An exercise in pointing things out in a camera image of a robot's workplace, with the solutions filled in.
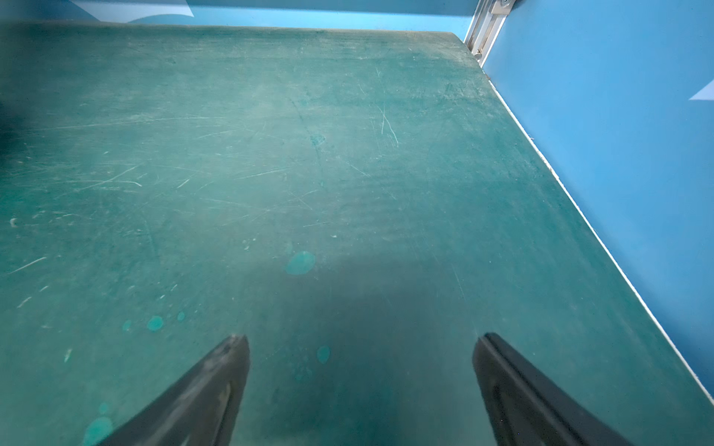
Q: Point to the aluminium corner frame post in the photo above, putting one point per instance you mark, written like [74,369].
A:
[487,21]

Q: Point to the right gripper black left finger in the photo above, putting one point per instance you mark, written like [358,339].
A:
[200,408]

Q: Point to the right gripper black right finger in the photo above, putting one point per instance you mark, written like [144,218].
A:
[525,407]

